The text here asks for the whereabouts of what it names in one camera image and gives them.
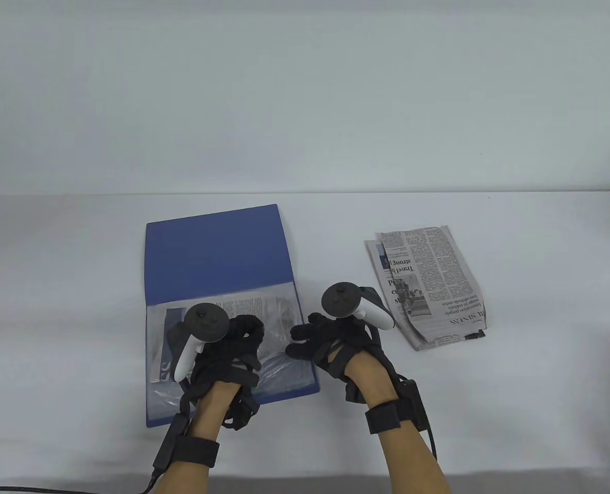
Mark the person's right hand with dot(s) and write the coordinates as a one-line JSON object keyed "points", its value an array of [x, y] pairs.
{"points": [[336, 350]]}

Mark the person's left hand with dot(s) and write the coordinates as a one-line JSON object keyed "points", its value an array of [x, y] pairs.
{"points": [[222, 365]]}

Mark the newspaper with dark header band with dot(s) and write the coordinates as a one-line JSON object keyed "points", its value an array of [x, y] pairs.
{"points": [[243, 304]]}

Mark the newspaper with bright blue masthead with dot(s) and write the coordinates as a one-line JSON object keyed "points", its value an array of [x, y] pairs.
{"points": [[373, 257]]}

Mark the blue folder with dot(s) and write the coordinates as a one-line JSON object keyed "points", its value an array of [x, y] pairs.
{"points": [[212, 252]]}

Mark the newspaper with dense text columns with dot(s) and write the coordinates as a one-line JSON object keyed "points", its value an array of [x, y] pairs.
{"points": [[438, 267]]}

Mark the person's right forearm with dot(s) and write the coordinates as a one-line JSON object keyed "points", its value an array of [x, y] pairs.
{"points": [[413, 463]]}

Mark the person's left forearm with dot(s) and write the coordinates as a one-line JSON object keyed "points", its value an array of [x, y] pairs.
{"points": [[186, 481]]}

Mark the white and black left controller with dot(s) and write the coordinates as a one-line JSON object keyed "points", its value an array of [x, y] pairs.
{"points": [[207, 321]]}

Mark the white and black controller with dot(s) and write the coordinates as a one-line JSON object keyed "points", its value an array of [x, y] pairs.
{"points": [[207, 321], [341, 298]]}

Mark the white and black right controller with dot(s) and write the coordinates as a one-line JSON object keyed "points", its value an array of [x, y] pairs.
{"points": [[341, 298]]}

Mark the black right wrist camera band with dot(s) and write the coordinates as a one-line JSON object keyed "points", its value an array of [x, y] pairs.
{"points": [[382, 418]]}

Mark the black wrist camera band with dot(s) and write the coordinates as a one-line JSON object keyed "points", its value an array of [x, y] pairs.
{"points": [[382, 418], [197, 452]]}

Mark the black left wrist camera band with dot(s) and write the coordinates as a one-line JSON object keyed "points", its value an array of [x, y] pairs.
{"points": [[197, 452]]}

